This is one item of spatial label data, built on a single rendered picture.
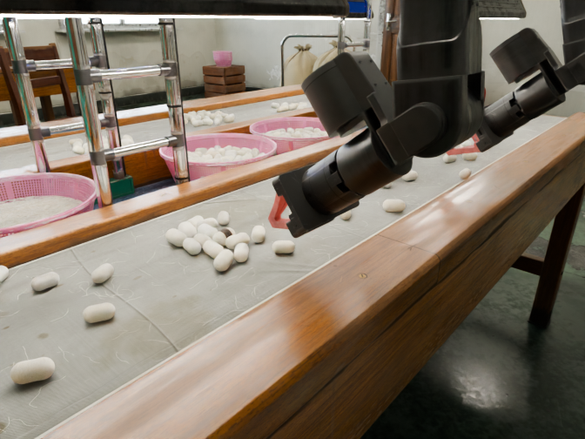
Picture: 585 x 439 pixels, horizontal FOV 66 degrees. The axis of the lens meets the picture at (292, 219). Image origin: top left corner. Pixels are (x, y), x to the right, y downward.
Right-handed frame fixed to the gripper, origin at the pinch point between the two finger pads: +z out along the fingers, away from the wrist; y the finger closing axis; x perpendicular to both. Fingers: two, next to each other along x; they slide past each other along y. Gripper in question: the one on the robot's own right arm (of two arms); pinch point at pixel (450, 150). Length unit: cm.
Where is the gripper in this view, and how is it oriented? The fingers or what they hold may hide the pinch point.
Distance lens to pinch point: 88.9
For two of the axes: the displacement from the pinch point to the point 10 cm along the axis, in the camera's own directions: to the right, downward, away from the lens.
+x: 4.9, 8.7, -0.8
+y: -6.7, 3.1, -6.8
